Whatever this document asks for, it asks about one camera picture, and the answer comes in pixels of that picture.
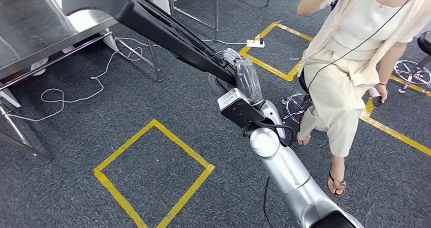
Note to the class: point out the person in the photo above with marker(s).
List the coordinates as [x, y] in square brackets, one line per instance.
[336, 85]

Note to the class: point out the stainless steel workbench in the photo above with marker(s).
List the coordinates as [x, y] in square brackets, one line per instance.
[33, 24]

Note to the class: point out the yellow floor tape square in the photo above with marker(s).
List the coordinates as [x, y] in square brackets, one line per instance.
[182, 144]
[266, 66]
[397, 135]

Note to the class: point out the person's left forearm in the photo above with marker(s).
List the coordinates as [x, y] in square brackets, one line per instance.
[392, 63]

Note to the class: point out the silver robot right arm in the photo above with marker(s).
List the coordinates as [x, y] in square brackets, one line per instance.
[286, 172]

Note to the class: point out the handheld controller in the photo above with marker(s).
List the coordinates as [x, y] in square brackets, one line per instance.
[377, 101]

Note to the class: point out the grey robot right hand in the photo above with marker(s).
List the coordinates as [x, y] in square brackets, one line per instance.
[249, 82]

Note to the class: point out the person's left hand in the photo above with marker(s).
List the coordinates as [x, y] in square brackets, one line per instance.
[379, 90]

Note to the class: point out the white power strip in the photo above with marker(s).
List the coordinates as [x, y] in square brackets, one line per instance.
[256, 44]

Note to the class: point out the chrome swivel stool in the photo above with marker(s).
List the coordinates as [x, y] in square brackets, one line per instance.
[425, 43]
[303, 82]

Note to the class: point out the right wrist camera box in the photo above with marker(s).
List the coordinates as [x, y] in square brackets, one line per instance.
[235, 108]

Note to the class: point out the clear tape scrap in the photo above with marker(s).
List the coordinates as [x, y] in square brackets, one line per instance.
[294, 58]

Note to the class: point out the steel frame table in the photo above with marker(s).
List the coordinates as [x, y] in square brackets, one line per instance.
[216, 11]

